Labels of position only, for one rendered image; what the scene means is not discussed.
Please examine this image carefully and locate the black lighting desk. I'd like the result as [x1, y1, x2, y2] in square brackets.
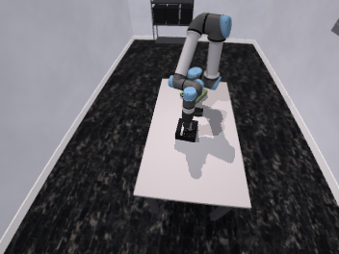
[175, 118, 198, 142]

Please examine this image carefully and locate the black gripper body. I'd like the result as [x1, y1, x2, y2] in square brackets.
[181, 105, 203, 128]

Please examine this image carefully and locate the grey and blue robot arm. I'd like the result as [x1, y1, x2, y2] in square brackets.
[168, 13, 232, 110]

